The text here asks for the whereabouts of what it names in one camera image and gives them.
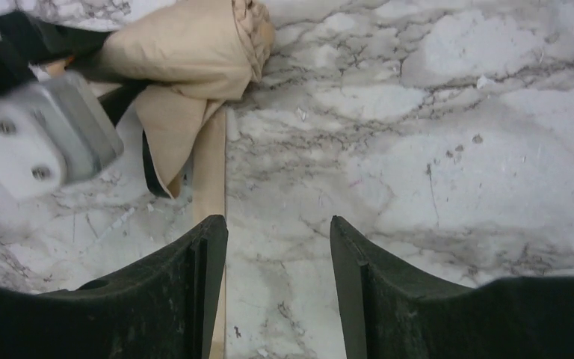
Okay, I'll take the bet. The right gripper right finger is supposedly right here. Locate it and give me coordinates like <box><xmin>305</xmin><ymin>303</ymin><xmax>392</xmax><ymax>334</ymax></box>
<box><xmin>330</xmin><ymin>216</ymin><xmax>574</xmax><ymax>359</ymax></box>

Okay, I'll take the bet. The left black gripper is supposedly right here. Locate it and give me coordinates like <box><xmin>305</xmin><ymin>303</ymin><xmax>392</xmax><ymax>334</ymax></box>
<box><xmin>0</xmin><ymin>10</ymin><xmax>111</xmax><ymax>95</ymax></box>

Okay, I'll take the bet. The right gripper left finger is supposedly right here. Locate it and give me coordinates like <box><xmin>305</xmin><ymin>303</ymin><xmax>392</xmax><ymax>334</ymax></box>
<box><xmin>0</xmin><ymin>215</ymin><xmax>228</xmax><ymax>358</ymax></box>

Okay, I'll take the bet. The beige folding umbrella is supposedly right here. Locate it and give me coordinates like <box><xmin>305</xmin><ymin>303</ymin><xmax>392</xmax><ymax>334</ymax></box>
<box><xmin>69</xmin><ymin>1</ymin><xmax>275</xmax><ymax>224</ymax></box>

